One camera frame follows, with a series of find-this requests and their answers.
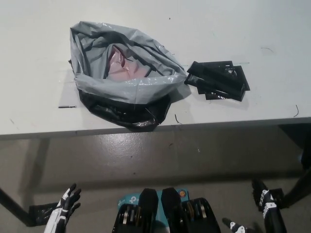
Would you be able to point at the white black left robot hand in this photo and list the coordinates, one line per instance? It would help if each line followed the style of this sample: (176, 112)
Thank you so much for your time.
(58, 213)

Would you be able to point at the black teal robot torso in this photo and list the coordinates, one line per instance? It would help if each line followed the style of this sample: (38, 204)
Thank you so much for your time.
(170, 211)

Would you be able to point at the grey tape patch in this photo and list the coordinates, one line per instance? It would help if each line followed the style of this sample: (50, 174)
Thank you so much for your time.
(69, 95)

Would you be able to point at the pink plastic sheet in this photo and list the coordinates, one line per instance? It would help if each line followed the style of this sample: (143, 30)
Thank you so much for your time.
(124, 69)

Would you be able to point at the black table leg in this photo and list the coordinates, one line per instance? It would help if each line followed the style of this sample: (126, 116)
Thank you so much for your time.
(14, 207)
(296, 188)

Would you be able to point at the grey black plastic bag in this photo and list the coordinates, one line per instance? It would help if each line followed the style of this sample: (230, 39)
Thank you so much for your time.
(136, 97)

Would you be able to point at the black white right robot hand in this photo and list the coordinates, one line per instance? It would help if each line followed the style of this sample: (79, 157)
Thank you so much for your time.
(272, 218)

